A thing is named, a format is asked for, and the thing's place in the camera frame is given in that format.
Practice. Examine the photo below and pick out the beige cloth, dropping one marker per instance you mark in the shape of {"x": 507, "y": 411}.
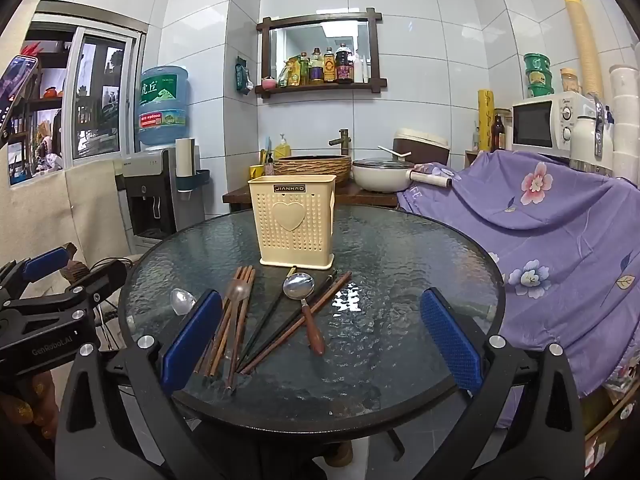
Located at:
{"x": 50, "y": 210}

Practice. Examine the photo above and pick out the person's left hand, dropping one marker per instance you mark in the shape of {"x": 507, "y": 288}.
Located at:
{"x": 25, "y": 405}

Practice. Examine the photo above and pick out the white plastic bottle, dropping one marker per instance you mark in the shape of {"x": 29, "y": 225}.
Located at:
{"x": 360, "y": 67}

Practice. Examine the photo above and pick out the silver metal spoon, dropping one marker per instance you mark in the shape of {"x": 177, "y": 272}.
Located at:
{"x": 182, "y": 301}

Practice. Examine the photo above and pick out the purple floral cloth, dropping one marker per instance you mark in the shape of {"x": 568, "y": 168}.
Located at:
{"x": 550, "y": 240}

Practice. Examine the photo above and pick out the green wall packet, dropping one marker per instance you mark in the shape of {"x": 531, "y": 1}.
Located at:
{"x": 244, "y": 77}

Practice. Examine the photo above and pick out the water dispenser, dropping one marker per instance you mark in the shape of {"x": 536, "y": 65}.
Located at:
{"x": 150, "y": 170}

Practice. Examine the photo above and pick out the orange label sauce bottle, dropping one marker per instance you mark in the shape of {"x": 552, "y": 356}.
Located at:
{"x": 329, "y": 67}

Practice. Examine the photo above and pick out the white ceramic bowl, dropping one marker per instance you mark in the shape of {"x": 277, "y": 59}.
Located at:
{"x": 380, "y": 177}

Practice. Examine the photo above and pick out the woven pattern wash basin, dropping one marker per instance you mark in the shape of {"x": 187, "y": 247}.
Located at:
{"x": 312, "y": 167}

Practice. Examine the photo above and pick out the brown glass bottle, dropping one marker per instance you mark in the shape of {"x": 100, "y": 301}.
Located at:
{"x": 498, "y": 135}

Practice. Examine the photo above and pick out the dark soy sauce bottle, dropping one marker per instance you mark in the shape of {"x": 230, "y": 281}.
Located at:
{"x": 343, "y": 65}

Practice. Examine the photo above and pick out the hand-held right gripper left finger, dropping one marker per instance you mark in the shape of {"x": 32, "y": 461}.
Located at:
{"x": 192, "y": 335}

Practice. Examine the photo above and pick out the yellow roll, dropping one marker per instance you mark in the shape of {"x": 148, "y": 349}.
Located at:
{"x": 485, "y": 120}

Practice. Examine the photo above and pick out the brown and white rice cooker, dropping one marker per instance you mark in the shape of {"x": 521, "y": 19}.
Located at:
{"x": 422, "y": 141}

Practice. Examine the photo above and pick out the white ladle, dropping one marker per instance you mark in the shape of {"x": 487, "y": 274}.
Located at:
{"x": 395, "y": 152}

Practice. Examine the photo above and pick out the tall beige paper cup stack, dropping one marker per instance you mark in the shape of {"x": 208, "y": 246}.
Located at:
{"x": 582, "y": 40}

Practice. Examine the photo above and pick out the sliding window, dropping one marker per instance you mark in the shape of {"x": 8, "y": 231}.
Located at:
{"x": 100, "y": 100}

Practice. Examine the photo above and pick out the yellow cup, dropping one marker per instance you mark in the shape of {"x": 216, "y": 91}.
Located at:
{"x": 256, "y": 171}

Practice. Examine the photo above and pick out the stack of green noodle bowls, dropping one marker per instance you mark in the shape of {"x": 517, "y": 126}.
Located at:
{"x": 537, "y": 77}

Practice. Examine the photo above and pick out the brown wooden chopstick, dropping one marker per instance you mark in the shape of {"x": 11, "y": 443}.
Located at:
{"x": 245, "y": 320}
{"x": 220, "y": 330}
{"x": 220, "y": 360}
{"x": 280, "y": 345}

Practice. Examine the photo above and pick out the smartphone on mount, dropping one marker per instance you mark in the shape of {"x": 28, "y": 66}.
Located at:
{"x": 15, "y": 85}

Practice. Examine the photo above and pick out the bronze faucet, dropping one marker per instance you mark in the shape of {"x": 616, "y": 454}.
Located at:
{"x": 344, "y": 142}

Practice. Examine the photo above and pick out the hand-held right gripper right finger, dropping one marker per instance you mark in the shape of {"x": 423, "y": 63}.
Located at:
{"x": 450, "y": 340}

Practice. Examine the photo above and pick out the beige plastic utensil holder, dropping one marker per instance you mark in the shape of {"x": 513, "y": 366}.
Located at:
{"x": 290, "y": 232}

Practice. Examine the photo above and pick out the floral pump bottle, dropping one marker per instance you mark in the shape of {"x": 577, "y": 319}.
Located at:
{"x": 270, "y": 166}

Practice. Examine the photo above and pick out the white microwave oven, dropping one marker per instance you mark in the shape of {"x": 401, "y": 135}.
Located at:
{"x": 535, "y": 125}

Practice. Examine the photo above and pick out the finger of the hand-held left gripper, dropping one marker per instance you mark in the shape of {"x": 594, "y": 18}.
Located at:
{"x": 102, "y": 280}
{"x": 45, "y": 262}

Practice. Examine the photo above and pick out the blue water bottle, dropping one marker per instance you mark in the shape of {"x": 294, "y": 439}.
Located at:
{"x": 162, "y": 105}

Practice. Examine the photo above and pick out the paper cup dispenser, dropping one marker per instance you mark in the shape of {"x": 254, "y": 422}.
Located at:
{"x": 186, "y": 157}

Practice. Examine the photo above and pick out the black chopstick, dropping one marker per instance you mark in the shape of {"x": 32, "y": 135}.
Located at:
{"x": 285, "y": 322}
{"x": 265, "y": 317}

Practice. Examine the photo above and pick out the stack of white cups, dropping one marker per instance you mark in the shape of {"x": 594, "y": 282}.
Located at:
{"x": 625, "y": 120}

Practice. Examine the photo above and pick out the wooden framed mirror shelf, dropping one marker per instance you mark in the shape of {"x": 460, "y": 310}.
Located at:
{"x": 320, "y": 87}

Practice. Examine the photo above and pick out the yellow soap pump bottle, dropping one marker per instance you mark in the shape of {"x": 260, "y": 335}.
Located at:
{"x": 282, "y": 150}

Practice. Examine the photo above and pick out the pair of brown chopsticks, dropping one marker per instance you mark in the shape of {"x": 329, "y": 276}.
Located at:
{"x": 223, "y": 340}

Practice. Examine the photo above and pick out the glass jar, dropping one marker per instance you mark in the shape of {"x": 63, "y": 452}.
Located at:
{"x": 570, "y": 81}

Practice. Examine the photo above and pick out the pink bowl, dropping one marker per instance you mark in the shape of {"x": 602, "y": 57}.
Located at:
{"x": 269, "y": 83}

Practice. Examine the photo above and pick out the dark wooden carved object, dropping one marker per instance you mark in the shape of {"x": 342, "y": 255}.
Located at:
{"x": 75, "y": 272}

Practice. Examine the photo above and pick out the yellow green packet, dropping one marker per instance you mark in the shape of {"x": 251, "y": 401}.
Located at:
{"x": 293, "y": 72}

